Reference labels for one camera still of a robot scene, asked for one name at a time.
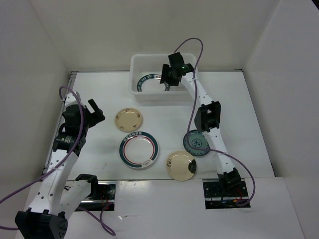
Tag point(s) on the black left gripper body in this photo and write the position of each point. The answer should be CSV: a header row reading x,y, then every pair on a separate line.
x,y
91,119

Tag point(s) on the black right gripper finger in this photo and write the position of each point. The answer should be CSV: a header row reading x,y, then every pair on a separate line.
x,y
165,74
174,80

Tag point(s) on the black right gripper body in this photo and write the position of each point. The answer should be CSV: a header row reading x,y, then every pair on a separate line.
x,y
172,68

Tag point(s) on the teal rim lettered plate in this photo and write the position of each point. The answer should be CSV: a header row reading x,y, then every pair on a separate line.
x,y
151,83

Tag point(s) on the teal red ring plate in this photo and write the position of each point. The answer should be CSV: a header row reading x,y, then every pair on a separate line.
x,y
139,150

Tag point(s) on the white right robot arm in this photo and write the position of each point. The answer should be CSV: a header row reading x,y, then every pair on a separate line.
x,y
207,117

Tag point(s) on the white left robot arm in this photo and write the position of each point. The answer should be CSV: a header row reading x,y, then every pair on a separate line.
x,y
48,214

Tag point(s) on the beige flower pattern plate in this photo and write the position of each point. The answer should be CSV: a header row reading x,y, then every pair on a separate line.
x,y
128,119

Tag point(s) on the blue patterned small plate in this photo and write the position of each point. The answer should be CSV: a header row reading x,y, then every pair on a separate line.
x,y
196,144

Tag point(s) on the beige plate with calligraphy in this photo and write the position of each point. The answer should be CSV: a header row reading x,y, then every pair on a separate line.
x,y
181,166

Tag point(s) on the aluminium table edge rail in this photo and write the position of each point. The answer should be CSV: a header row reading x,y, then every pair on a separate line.
x,y
70,84

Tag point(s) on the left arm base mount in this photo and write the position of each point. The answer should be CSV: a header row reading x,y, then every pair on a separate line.
x,y
106,194

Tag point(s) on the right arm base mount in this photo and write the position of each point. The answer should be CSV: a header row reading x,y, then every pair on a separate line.
x,y
216,198

